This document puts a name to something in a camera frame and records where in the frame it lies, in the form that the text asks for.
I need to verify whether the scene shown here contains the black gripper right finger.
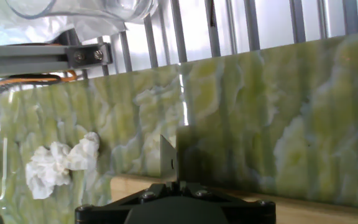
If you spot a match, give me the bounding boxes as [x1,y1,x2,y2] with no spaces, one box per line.
[176,181,277,224]

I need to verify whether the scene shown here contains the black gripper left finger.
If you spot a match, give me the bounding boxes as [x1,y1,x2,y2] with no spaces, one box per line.
[75,181,177,224]

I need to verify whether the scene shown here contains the steel cleaver knife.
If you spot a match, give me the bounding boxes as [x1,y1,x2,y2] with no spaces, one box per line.
[159,134,180,184]

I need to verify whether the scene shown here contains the bamboo cutting board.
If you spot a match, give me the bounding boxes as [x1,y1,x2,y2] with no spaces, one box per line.
[110,174,358,224]

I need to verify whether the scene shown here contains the crumpled white tissue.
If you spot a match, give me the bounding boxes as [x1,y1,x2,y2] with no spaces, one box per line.
[25,131,101,200]

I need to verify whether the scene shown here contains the green marble pattern mat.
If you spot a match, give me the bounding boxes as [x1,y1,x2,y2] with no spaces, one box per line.
[0,29,358,224]

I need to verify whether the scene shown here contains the white plastic bag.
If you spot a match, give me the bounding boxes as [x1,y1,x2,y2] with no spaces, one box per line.
[0,0,129,46]

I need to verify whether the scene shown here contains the orange cable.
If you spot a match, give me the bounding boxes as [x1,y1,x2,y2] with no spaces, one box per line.
[0,70,78,99]

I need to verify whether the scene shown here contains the aluminium frame profile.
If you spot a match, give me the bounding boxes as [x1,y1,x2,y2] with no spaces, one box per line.
[0,42,114,79]

